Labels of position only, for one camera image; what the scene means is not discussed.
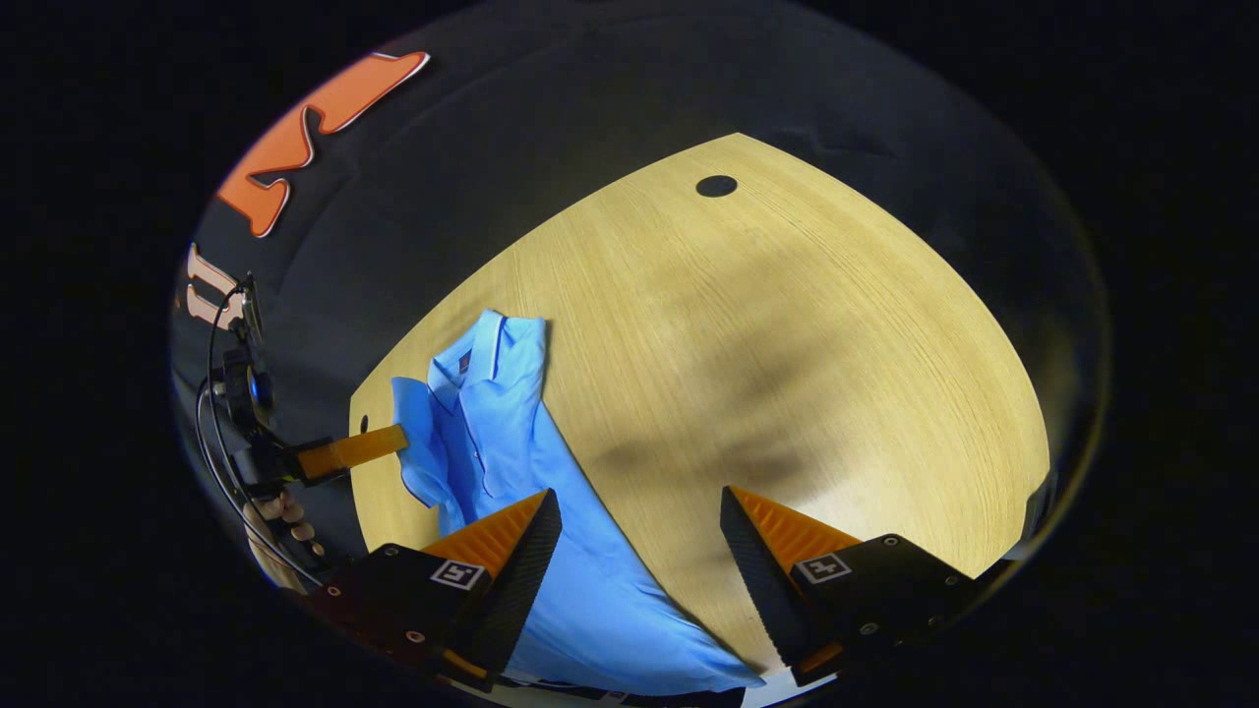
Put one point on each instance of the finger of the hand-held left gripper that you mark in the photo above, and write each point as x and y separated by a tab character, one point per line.
354	450

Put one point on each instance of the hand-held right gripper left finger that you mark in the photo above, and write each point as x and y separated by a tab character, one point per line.
521	580

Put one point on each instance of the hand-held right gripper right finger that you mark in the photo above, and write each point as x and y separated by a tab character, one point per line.
757	580

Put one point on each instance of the light blue T-shirt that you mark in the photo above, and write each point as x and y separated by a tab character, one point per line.
511	433

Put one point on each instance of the black backdrop cloth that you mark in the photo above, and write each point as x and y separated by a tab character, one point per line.
551	118

